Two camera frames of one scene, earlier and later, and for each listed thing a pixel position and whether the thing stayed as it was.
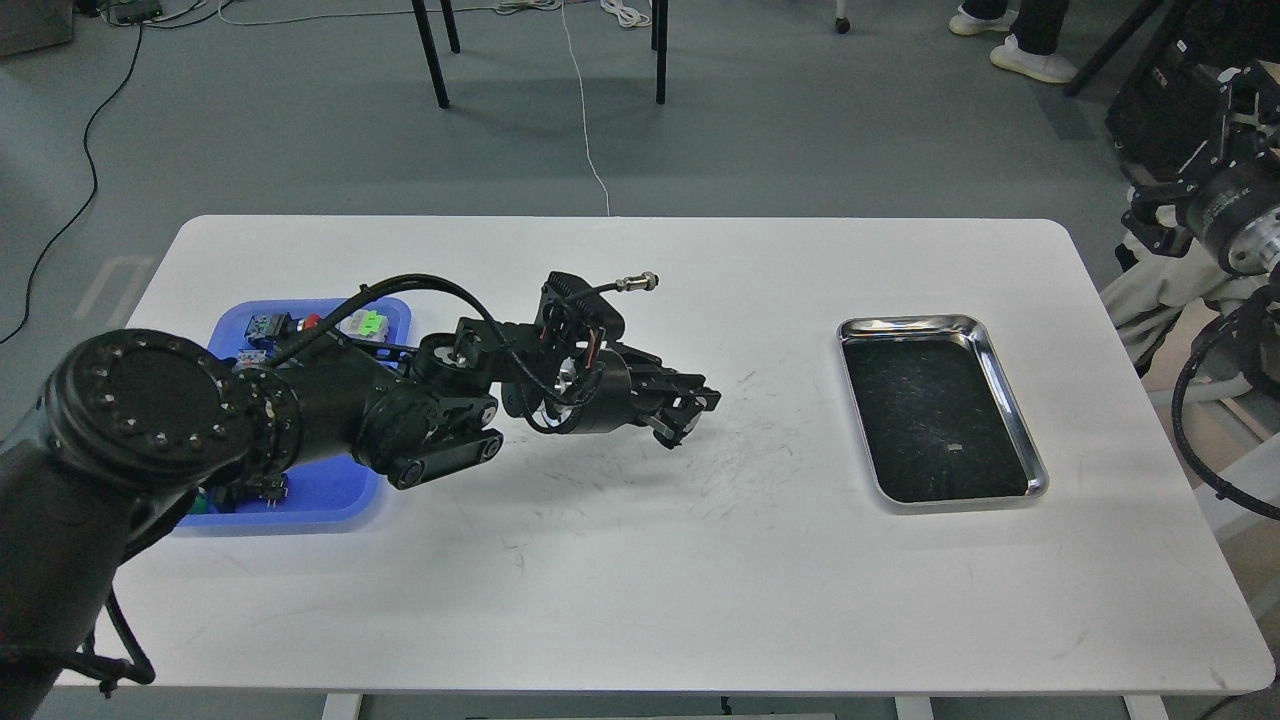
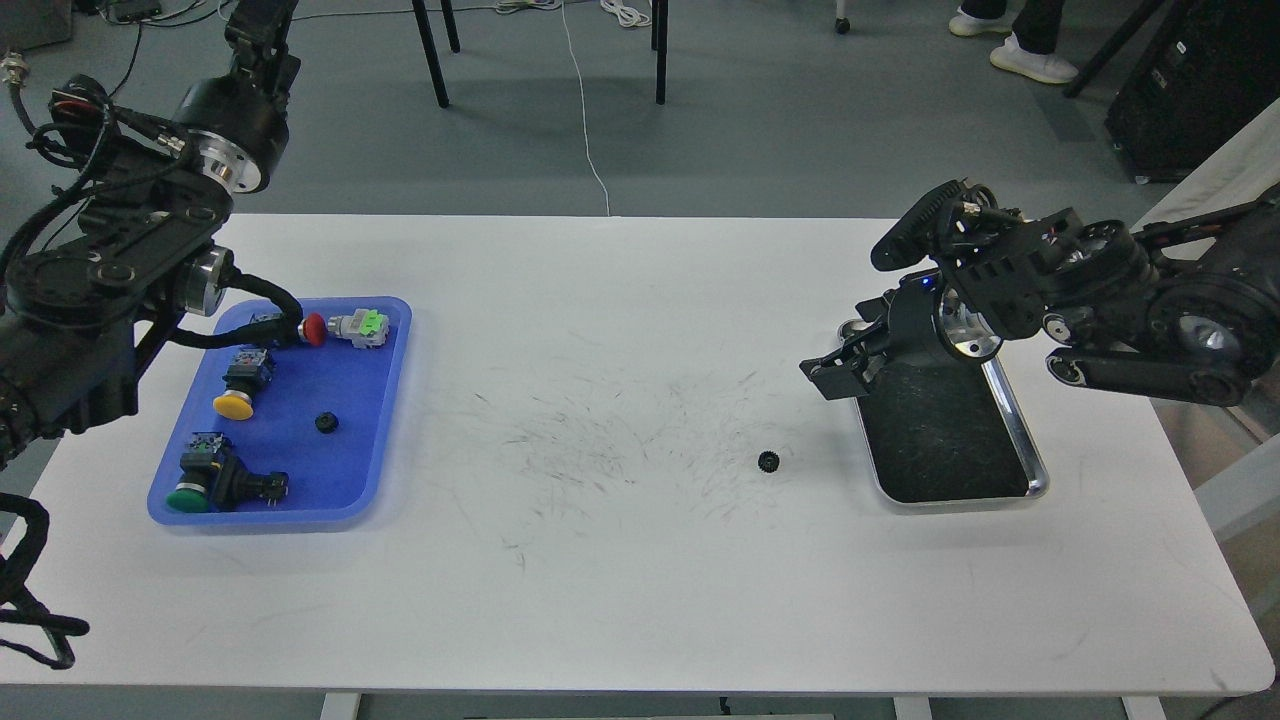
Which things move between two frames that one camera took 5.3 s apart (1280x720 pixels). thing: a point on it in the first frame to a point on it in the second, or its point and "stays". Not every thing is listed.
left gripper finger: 649,374 to 260,28
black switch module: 268,490 stays
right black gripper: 1251,123 to 1003,268
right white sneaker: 1047,67 stays
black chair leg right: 659,30 stays
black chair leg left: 439,76 stays
